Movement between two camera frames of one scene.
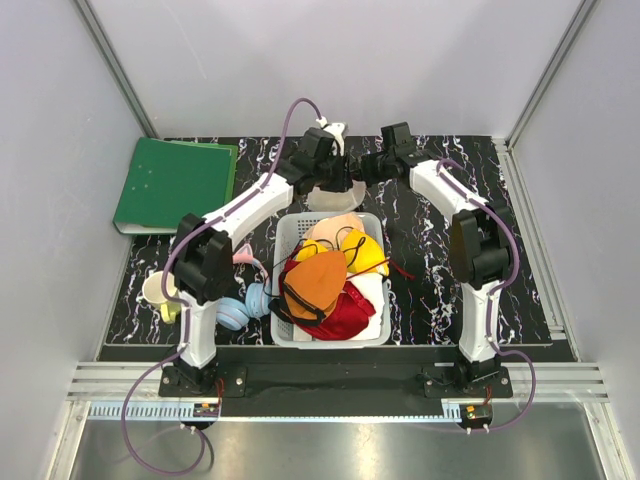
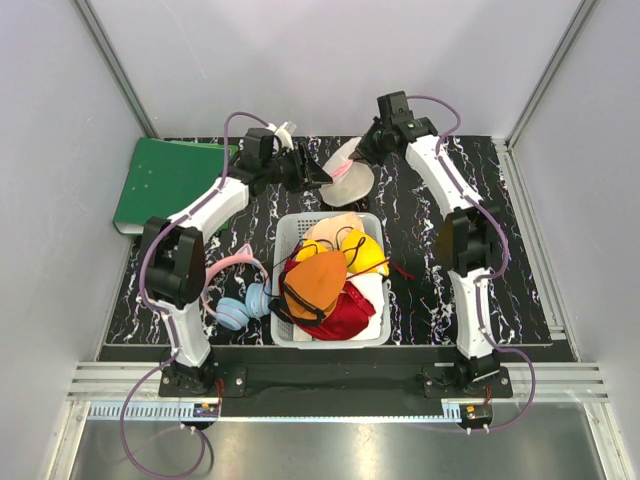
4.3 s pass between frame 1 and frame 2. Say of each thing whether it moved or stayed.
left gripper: moved
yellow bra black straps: stayed
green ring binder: stayed
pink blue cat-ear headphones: stayed
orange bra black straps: stayed
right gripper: moved
